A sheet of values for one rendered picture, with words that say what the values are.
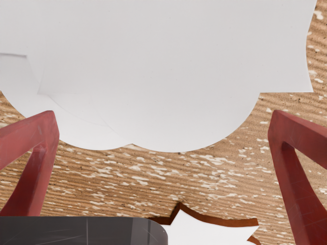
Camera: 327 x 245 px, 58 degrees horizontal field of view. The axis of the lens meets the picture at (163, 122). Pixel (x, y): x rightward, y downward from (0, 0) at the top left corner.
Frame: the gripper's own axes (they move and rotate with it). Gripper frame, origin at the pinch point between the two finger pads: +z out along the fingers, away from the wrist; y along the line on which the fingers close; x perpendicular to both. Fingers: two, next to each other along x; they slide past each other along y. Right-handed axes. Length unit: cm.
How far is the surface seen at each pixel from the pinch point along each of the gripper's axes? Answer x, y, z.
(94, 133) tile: 2.3, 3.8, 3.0
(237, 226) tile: 13.8, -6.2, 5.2
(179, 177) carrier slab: 8.6, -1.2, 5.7
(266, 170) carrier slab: 7.8, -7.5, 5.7
